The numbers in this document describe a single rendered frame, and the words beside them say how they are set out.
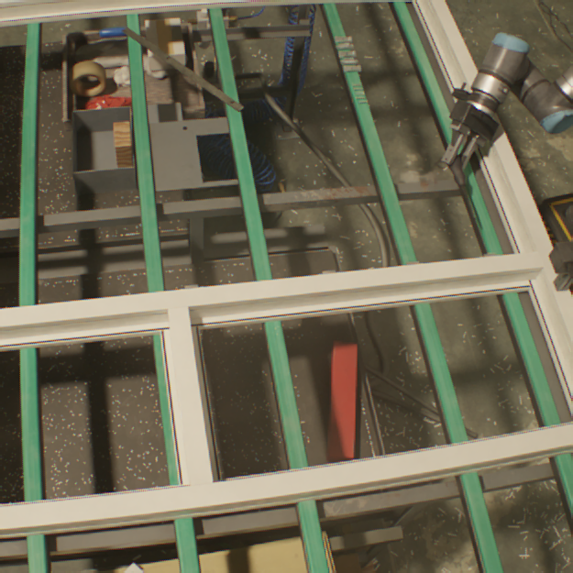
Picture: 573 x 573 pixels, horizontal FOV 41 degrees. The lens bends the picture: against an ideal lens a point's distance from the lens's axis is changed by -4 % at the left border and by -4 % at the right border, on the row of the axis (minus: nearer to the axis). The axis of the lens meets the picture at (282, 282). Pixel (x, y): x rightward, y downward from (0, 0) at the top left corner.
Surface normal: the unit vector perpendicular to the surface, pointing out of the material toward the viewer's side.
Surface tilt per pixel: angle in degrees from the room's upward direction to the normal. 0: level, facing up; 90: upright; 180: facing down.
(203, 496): 0
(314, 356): 0
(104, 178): 90
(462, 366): 0
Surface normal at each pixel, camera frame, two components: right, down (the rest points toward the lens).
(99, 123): 0.16, 0.85
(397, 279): 0.09, -0.51
